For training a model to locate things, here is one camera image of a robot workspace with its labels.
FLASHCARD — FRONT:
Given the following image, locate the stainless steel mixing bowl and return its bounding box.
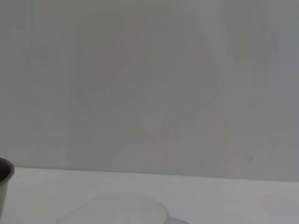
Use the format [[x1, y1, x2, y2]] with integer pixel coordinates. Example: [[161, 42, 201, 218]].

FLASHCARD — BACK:
[[0, 157, 15, 212]]

